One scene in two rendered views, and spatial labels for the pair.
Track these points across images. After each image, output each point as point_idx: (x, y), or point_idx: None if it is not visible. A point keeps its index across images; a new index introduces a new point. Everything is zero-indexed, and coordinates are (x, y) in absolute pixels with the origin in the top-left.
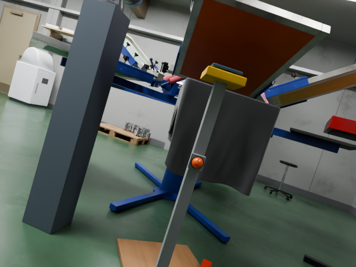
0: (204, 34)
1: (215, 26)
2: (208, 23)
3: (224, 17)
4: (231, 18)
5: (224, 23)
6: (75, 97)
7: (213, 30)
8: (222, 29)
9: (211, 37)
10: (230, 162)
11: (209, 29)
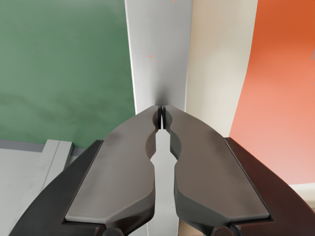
0: (258, 35)
1: (270, 120)
2: (235, 122)
3: (271, 169)
4: (292, 175)
5: (293, 148)
6: None
7: (282, 91)
8: (314, 113)
9: (312, 17)
10: None
11: (259, 89)
